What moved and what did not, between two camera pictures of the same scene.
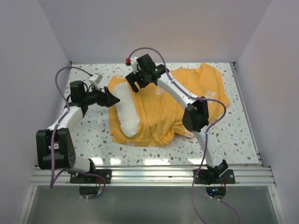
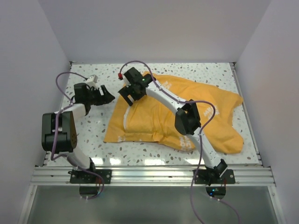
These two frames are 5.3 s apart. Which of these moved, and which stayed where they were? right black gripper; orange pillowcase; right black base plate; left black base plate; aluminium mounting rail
Moved: right black gripper; orange pillowcase
Stayed: aluminium mounting rail; right black base plate; left black base plate
